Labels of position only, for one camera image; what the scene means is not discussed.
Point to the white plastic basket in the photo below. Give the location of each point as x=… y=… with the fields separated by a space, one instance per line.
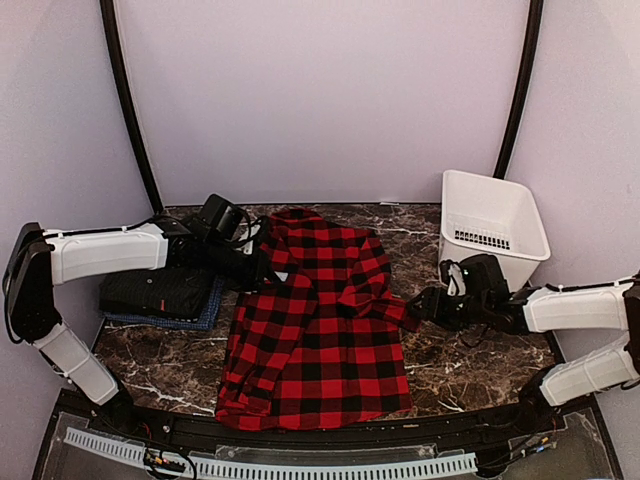
x=481 y=214

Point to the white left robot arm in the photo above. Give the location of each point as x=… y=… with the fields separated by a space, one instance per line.
x=43 y=260

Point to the black corner frame post left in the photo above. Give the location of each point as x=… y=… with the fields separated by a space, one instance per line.
x=121 y=81

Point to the black pinstripe folded shirt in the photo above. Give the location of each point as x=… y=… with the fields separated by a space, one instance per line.
x=175 y=293

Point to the blue checked folded shirt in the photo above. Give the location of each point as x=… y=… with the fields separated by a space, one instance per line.
x=204 y=321

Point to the black corner frame post right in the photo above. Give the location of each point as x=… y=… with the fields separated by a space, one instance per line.
x=521 y=88

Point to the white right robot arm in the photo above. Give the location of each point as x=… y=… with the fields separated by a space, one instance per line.
x=481 y=298

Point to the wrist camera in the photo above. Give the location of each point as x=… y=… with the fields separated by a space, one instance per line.
x=221 y=222
x=474 y=275

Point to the white slotted cable duct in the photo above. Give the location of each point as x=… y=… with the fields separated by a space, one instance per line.
x=233 y=462

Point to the black corner frame post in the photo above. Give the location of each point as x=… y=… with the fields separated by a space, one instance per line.
x=521 y=88
x=121 y=81

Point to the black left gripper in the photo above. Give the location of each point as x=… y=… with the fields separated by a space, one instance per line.
x=254 y=280

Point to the red black plaid shirt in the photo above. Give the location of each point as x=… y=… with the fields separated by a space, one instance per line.
x=325 y=336

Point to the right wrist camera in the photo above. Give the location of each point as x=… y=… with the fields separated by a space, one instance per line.
x=474 y=275

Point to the black front rail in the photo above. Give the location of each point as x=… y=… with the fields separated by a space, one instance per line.
x=489 y=428

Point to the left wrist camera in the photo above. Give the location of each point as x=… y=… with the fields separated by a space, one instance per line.
x=221 y=222

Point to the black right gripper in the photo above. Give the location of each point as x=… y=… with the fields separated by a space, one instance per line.
x=434 y=313

